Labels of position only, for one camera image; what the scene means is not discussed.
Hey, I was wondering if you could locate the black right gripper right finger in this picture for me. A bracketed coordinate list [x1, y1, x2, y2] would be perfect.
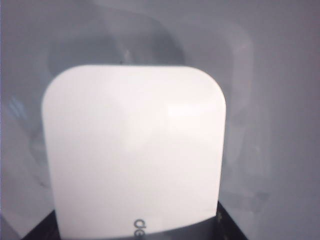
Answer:
[214, 201, 254, 240]

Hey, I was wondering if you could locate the white whiteboard eraser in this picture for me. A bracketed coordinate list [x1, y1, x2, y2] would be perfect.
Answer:
[41, 63, 227, 240]

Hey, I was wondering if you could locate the glass whiteboard with dark frame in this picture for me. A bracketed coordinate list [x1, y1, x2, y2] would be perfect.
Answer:
[0, 0, 320, 240]

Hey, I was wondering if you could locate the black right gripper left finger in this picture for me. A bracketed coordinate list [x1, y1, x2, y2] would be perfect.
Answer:
[23, 209, 61, 240]

